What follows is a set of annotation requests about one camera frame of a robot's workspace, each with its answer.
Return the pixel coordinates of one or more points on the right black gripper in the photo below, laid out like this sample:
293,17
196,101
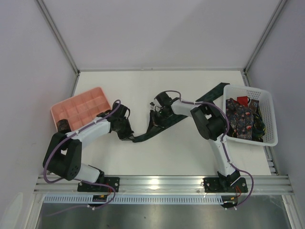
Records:
155,119

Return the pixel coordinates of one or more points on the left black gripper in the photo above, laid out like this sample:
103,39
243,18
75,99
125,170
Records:
124,133

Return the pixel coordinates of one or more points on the dark green tie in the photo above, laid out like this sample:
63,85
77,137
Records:
207,116

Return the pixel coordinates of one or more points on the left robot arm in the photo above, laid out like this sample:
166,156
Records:
63,159

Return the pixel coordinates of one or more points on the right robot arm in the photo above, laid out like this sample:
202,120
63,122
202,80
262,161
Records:
226,171

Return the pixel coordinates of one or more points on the pink compartment tray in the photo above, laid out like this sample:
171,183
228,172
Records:
81,109

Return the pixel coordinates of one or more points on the rolled dark brown tie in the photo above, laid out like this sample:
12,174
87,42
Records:
63,125

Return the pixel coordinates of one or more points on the floral navy tie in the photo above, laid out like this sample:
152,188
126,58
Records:
240,119

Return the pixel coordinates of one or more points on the red tie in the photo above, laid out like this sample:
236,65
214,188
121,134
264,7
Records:
243,100

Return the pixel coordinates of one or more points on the white plastic basket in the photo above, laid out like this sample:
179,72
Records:
266,111

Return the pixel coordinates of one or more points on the brown patterned tie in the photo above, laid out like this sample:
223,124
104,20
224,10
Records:
254,106

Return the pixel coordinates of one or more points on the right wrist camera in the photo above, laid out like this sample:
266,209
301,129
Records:
154,105

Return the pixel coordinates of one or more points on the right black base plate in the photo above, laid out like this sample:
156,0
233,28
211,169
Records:
216,185

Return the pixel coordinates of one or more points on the white slotted cable duct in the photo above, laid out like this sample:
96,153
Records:
135,199

